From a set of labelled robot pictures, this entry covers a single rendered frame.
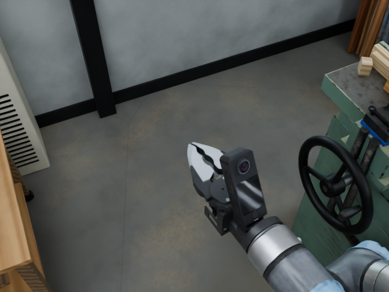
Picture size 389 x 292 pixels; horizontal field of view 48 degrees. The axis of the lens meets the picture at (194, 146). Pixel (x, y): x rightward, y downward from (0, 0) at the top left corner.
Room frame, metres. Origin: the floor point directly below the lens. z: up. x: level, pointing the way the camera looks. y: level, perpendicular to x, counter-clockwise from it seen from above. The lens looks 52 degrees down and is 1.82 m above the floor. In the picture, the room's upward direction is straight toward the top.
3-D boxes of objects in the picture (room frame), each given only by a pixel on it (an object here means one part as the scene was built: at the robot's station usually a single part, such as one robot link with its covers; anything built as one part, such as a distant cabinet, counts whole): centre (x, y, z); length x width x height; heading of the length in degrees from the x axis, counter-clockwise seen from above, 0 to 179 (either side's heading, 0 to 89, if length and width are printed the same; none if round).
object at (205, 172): (0.43, 0.00, 1.20); 0.09 x 0.03 x 0.06; 32
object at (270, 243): (0.28, -0.12, 1.22); 0.08 x 0.05 x 0.08; 122
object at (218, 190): (0.35, -0.07, 1.21); 0.12 x 0.08 x 0.09; 32
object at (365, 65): (1.02, -0.52, 0.92); 0.04 x 0.03 x 0.04; 170
